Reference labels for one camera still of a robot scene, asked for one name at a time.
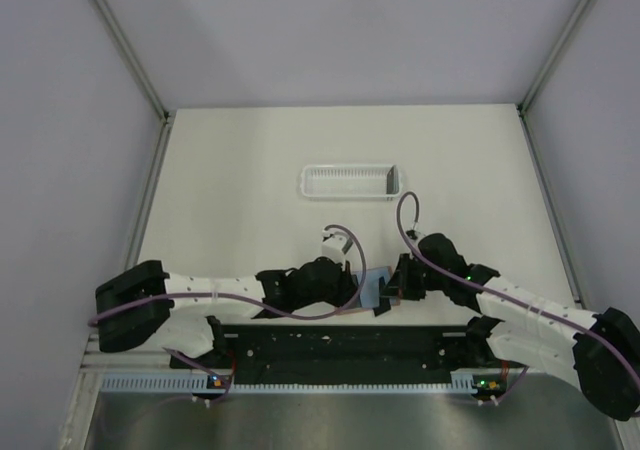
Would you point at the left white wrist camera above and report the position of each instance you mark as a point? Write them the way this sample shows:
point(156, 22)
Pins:
point(335, 245)

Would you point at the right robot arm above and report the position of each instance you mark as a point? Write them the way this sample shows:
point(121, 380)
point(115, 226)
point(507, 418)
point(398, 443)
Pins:
point(597, 353)

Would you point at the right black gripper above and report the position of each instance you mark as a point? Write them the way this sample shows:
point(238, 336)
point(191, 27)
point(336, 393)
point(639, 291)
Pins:
point(407, 291)

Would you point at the left aluminium frame post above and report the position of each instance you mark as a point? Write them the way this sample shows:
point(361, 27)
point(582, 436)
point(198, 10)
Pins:
point(130, 58)

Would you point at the white plastic basket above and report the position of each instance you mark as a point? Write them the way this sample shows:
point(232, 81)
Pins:
point(346, 182)

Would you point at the aluminium frame post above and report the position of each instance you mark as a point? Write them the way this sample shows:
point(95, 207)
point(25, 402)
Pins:
point(130, 58)
point(560, 46)

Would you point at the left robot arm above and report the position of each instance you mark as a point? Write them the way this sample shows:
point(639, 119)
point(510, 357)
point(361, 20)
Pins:
point(149, 305)

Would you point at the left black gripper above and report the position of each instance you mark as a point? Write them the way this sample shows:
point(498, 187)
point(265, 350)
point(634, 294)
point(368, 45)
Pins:
point(345, 285)

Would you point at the brown leather card holder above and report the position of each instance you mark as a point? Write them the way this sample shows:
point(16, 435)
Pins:
point(370, 299)

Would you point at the black credit card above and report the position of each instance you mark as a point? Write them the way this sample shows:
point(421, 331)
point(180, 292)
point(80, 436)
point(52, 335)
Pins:
point(382, 302)

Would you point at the right aluminium frame post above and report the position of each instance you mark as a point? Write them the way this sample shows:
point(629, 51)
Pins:
point(560, 46)

